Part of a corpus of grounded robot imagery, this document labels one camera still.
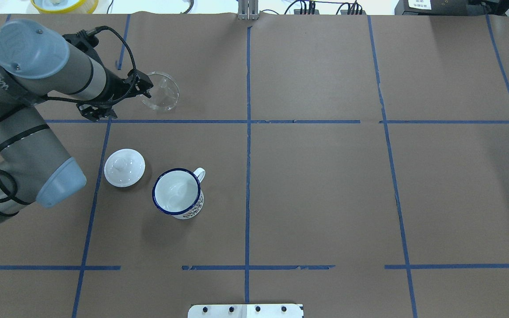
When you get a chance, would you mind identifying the clear glass funnel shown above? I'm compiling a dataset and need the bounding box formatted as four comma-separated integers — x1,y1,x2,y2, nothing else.
139,71,179,111

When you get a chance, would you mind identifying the white cup lid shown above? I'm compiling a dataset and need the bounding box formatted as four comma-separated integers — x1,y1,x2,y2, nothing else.
103,148,146,188

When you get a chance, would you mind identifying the white enamel mug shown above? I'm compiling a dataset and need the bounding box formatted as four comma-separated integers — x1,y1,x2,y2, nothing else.
152,167,206,220

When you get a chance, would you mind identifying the yellow tape roll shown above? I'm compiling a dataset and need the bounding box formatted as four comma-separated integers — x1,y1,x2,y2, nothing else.
30,0,99,14

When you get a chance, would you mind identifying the brown paper table cover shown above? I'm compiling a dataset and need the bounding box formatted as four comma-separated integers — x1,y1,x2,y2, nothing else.
0,12,509,318

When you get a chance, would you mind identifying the black computer box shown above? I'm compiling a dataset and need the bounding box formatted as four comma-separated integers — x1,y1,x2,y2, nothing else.
394,0,490,16

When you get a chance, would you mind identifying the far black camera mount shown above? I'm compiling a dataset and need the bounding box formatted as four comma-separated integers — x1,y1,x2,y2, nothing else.
62,28,103,64

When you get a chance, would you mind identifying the aluminium frame post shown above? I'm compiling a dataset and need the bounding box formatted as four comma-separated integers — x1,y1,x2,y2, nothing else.
237,0,260,20

